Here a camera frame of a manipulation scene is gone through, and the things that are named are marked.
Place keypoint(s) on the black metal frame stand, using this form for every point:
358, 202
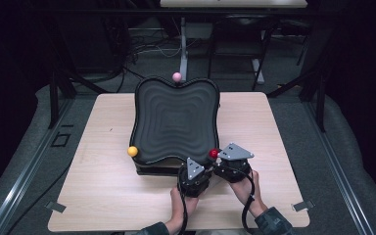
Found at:
55, 98
321, 104

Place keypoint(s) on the black chair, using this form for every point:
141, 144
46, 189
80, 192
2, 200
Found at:
238, 36

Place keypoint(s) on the black wavy tray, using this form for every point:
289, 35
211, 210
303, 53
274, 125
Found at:
174, 120

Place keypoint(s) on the person's left hand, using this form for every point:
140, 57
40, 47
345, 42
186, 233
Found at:
181, 209

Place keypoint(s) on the white desk leg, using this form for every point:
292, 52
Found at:
183, 45

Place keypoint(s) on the white desk top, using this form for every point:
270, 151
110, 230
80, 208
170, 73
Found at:
233, 3

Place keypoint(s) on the pink ball knob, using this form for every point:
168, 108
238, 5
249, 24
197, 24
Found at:
177, 77

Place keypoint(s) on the red ball knob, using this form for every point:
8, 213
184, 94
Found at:
213, 153

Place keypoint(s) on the person's right hand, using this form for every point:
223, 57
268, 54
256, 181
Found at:
249, 192

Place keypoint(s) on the aluminium floor rail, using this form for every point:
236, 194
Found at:
19, 189
342, 182

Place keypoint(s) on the yellow ball knob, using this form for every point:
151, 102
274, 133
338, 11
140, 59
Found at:
132, 151

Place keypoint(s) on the grey table bracket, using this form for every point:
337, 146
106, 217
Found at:
55, 207
303, 205

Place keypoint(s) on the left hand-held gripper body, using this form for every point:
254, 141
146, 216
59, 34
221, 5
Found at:
194, 182

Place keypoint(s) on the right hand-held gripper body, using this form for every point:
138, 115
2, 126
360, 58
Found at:
233, 166

